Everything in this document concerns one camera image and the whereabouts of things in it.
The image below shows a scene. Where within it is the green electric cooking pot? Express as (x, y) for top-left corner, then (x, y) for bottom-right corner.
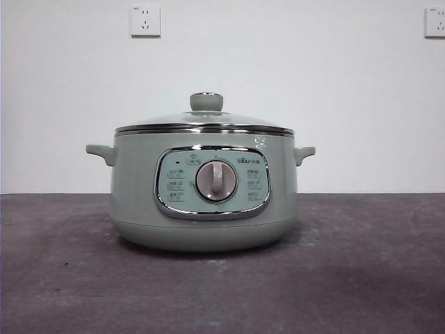
(85, 131), (316, 253)

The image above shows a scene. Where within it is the glass lid with green knob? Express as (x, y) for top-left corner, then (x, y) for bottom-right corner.
(114, 91), (295, 135)

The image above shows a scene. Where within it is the white wall socket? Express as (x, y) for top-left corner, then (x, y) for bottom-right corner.
(423, 6), (445, 39)
(130, 5), (162, 38)

